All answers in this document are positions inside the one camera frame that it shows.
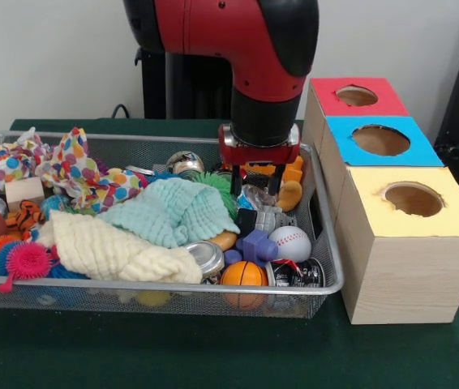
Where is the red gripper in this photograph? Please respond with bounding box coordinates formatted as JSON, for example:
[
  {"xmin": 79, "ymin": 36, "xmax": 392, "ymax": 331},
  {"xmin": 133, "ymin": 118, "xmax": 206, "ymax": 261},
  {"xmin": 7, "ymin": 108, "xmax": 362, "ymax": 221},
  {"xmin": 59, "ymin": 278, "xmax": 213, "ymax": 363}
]
[{"xmin": 217, "ymin": 123, "xmax": 302, "ymax": 199}]

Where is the orange rubber toy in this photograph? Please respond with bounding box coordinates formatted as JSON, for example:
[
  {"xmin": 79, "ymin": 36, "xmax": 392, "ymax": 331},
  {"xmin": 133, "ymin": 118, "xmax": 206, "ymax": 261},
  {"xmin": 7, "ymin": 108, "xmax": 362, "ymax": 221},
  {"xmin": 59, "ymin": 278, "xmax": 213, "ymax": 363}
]
[{"xmin": 242, "ymin": 155, "xmax": 306, "ymax": 186}]

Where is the wooden box with three holes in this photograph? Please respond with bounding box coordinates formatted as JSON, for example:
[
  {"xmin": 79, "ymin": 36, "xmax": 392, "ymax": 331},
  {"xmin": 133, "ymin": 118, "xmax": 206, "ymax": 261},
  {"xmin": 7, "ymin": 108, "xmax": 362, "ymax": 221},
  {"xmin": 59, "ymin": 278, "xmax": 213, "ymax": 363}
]
[{"xmin": 303, "ymin": 76, "xmax": 459, "ymax": 326}]

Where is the clear mesh bin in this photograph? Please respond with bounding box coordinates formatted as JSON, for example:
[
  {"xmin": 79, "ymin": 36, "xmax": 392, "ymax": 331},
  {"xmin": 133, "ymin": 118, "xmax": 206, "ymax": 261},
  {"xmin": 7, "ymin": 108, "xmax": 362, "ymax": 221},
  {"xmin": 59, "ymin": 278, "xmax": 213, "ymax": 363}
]
[{"xmin": 0, "ymin": 130, "xmax": 345, "ymax": 318}]

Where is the green spiky ball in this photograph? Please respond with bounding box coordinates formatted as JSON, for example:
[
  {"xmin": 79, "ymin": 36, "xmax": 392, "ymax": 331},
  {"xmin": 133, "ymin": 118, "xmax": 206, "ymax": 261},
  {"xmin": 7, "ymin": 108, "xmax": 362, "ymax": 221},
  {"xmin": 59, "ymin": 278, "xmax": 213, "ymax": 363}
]
[{"xmin": 189, "ymin": 170, "xmax": 234, "ymax": 197}]

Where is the white ball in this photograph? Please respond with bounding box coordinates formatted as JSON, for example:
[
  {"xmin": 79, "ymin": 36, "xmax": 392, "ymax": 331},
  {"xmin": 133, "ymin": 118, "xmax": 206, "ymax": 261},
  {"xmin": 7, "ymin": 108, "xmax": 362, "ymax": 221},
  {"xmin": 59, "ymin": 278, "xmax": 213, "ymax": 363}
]
[{"xmin": 268, "ymin": 225, "xmax": 312, "ymax": 263}]

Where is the mint green cloth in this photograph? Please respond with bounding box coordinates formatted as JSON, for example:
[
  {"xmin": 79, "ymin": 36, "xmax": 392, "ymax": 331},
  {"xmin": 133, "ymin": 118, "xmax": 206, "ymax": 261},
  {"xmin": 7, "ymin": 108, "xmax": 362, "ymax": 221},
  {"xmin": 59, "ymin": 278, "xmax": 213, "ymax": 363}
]
[{"xmin": 98, "ymin": 177, "xmax": 241, "ymax": 248}]

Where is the silver can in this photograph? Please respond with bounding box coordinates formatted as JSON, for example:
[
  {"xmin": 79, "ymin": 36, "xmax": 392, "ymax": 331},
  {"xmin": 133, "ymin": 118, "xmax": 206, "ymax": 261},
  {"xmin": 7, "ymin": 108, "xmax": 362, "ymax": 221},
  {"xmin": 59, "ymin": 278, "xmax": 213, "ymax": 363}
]
[{"xmin": 184, "ymin": 241, "xmax": 225, "ymax": 281}]

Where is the small orange basketball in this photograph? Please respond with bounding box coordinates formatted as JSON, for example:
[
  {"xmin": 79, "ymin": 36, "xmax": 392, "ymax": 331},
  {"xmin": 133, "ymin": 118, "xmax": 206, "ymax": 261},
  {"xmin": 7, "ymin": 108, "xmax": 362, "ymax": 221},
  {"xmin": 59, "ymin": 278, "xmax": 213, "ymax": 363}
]
[{"xmin": 220, "ymin": 260, "xmax": 269, "ymax": 310}]

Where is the cream yellow cloth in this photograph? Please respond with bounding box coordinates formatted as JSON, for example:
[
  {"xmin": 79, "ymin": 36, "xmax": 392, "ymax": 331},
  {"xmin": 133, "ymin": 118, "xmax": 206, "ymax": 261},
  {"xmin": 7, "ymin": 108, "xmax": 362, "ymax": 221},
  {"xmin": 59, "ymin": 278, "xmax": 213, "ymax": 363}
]
[{"xmin": 38, "ymin": 210, "xmax": 204, "ymax": 284}]

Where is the polka dot cloth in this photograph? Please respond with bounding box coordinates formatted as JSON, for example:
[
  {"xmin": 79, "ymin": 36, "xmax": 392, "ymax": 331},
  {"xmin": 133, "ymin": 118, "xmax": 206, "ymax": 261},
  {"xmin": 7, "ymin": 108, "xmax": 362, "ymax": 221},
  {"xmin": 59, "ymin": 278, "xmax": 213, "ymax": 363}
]
[{"xmin": 36, "ymin": 126, "xmax": 152, "ymax": 214}]

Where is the pink spiky ball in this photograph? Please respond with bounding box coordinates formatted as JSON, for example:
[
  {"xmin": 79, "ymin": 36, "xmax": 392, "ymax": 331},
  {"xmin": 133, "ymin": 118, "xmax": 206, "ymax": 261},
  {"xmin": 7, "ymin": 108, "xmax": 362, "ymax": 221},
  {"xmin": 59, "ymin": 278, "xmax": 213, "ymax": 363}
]
[{"xmin": 0, "ymin": 241, "xmax": 54, "ymax": 293}]

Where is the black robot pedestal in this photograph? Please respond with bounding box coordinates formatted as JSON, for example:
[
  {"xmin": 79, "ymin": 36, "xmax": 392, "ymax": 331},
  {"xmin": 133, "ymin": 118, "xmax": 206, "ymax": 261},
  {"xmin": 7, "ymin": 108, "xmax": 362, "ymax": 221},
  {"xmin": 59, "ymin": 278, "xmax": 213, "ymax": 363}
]
[{"xmin": 136, "ymin": 45, "xmax": 235, "ymax": 122}]

